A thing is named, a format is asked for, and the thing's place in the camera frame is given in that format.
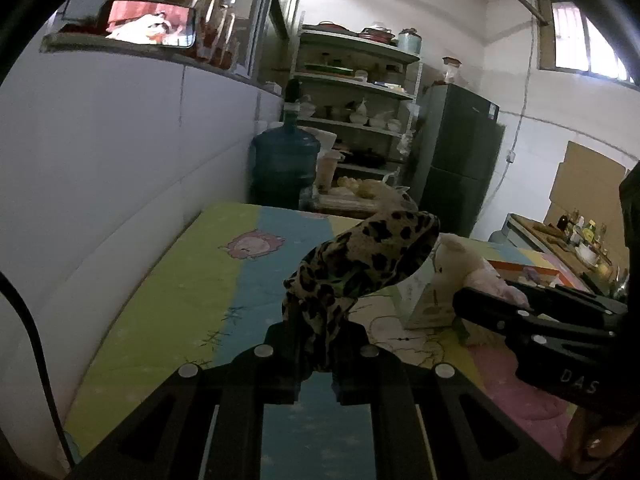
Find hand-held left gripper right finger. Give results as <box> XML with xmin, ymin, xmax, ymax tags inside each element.
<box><xmin>332</xmin><ymin>322</ymin><xmax>561</xmax><ymax>480</ymax></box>

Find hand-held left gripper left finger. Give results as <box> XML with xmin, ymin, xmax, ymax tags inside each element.
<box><xmin>65</xmin><ymin>322</ymin><xmax>306</xmax><ymax>480</ymax></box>

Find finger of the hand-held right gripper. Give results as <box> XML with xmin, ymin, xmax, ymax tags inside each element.
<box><xmin>510</xmin><ymin>282</ymin><xmax>628</xmax><ymax>321</ymax></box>
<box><xmin>452</xmin><ymin>287</ymin><xmax>616</xmax><ymax>361</ymax></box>

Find shallow cardboard box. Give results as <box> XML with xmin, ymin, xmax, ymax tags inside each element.
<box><xmin>485</xmin><ymin>258</ymin><xmax>591</xmax><ymax>293</ymax></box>

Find cream plush toy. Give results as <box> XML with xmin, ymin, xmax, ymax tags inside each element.
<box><xmin>432</xmin><ymin>233</ymin><xmax>531</xmax><ymax>311</ymax></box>

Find leopard print cloth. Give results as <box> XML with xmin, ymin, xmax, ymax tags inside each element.
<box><xmin>281</xmin><ymin>210</ymin><xmax>441</xmax><ymax>373</ymax></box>

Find person's right hand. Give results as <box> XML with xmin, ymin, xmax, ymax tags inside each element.
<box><xmin>562</xmin><ymin>402</ymin><xmax>640</xmax><ymax>476</ymax></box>

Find row of condiment bottles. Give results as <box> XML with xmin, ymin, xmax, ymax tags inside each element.
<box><xmin>555</xmin><ymin>207</ymin><xmax>608</xmax><ymax>251</ymax></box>

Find pale green carton box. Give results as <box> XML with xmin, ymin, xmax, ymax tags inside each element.
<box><xmin>395</xmin><ymin>255</ymin><xmax>458</xmax><ymax>331</ymax></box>

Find kitchen counter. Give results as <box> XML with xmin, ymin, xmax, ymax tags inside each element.
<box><xmin>505</xmin><ymin>212</ymin><xmax>631</xmax><ymax>296</ymax></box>

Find cartoon printed play mat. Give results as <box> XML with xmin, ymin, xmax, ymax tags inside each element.
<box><xmin>65</xmin><ymin>203</ymin><xmax>591</xmax><ymax>480</ymax></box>

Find cardboard sheets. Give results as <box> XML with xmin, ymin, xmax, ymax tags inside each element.
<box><xmin>544</xmin><ymin>141</ymin><xmax>628</xmax><ymax>231</ymax></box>

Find dark grey fridge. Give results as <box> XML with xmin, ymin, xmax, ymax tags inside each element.
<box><xmin>410</xmin><ymin>83</ymin><xmax>506</xmax><ymax>238</ymax></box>

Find plastic bag with food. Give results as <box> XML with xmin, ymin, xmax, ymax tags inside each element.
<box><xmin>320</xmin><ymin>175</ymin><xmax>418</xmax><ymax>216</ymax></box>

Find blue water jug with pump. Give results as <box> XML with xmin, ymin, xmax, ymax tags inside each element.
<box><xmin>248</xmin><ymin>79</ymin><xmax>322</xmax><ymax>211</ymax></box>

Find white bucket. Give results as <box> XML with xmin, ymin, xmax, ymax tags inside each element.
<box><xmin>316</xmin><ymin>150</ymin><xmax>343</xmax><ymax>193</ymax></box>

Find white sack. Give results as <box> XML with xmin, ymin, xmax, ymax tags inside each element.
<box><xmin>312</xmin><ymin>129</ymin><xmax>338</xmax><ymax>161</ymax></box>

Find glass jar with lid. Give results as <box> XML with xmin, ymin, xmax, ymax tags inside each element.
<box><xmin>442</xmin><ymin>56</ymin><xmax>463</xmax><ymax>86</ymax></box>

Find barred high window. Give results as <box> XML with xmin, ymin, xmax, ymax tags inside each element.
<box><xmin>537</xmin><ymin>0</ymin><xmax>638</xmax><ymax>83</ymax></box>

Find teal canister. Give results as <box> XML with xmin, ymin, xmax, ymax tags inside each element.
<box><xmin>397</xmin><ymin>28</ymin><xmax>422</xmax><ymax>56</ymax></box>

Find red pot with glass lid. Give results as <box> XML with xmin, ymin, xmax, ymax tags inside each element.
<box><xmin>357</xmin><ymin>25</ymin><xmax>396</xmax><ymax>43</ymax></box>

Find white metal shelf rack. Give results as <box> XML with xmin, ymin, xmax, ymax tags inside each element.
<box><xmin>292</xmin><ymin>29</ymin><xmax>423</xmax><ymax>196</ymax></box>

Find flat pan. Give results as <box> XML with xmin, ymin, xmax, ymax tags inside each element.
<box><xmin>302</xmin><ymin>21</ymin><xmax>358</xmax><ymax>37</ymax></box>

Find aluminium sliding window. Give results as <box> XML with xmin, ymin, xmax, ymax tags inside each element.
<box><xmin>60</xmin><ymin>0</ymin><xmax>276</xmax><ymax>81</ymax></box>

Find smartphone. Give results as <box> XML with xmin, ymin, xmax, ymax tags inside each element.
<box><xmin>97</xmin><ymin>0</ymin><xmax>196</xmax><ymax>48</ymax></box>

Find black cable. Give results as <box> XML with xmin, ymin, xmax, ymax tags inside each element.
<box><xmin>0</xmin><ymin>270</ymin><xmax>71</xmax><ymax>476</ymax></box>

